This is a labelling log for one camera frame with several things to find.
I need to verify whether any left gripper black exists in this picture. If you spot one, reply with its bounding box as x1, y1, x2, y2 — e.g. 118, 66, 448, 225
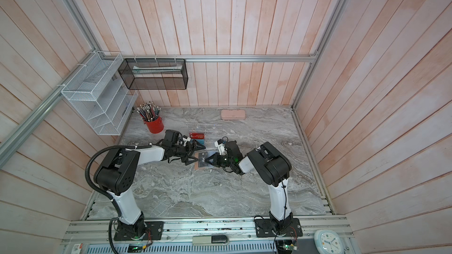
172, 139, 206, 166

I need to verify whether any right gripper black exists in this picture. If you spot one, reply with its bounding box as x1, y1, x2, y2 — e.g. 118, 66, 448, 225
205, 153, 235, 168

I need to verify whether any red credit card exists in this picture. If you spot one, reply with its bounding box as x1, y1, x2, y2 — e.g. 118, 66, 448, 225
189, 132, 205, 140

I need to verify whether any dark grey credit card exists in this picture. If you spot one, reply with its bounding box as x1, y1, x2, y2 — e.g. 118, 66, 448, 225
198, 151, 210, 168

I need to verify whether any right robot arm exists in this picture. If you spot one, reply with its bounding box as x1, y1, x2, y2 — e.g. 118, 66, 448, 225
205, 140, 293, 237

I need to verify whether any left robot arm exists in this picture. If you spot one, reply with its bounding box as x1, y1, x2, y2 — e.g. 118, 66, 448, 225
85, 129, 206, 240

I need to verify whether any clear acrylic organizer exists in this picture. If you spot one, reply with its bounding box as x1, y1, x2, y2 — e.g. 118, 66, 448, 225
188, 123, 227, 149

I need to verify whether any red pen cup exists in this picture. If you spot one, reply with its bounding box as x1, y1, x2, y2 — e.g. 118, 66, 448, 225
144, 116, 164, 134

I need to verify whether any grey black handheld device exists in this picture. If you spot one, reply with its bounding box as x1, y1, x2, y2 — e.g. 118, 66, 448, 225
192, 235, 229, 245

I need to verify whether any white analog clock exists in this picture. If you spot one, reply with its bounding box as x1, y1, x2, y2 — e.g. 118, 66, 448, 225
314, 229, 345, 254

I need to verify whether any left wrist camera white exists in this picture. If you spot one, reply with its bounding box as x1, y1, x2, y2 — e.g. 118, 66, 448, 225
181, 135, 191, 147

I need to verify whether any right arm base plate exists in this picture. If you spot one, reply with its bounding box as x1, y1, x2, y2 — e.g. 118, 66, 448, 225
253, 216, 303, 238

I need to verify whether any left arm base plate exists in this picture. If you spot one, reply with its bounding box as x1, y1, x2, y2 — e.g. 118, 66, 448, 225
114, 221, 164, 241

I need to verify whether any black mesh wall basket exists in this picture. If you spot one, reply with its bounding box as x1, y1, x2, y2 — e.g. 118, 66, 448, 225
118, 58, 188, 90

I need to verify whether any white wire mesh shelf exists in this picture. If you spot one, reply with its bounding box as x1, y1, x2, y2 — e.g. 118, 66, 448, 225
61, 51, 138, 136

